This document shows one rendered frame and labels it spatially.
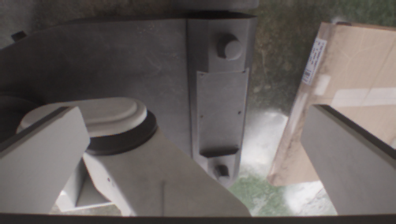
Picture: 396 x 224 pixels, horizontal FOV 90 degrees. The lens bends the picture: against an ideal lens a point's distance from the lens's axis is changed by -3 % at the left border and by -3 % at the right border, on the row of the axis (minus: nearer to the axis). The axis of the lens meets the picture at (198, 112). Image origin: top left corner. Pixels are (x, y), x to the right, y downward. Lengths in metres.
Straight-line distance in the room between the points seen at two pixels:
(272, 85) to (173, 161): 0.55
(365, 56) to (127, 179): 0.55
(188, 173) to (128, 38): 0.29
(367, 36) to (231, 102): 0.32
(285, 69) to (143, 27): 0.51
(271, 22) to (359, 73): 0.28
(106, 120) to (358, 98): 0.59
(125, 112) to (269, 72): 0.53
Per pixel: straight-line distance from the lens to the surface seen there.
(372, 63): 0.62
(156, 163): 0.32
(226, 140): 0.57
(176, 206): 0.23
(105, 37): 0.46
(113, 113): 0.36
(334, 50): 0.53
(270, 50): 0.73
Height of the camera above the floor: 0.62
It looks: 58 degrees down
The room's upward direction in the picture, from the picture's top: 160 degrees clockwise
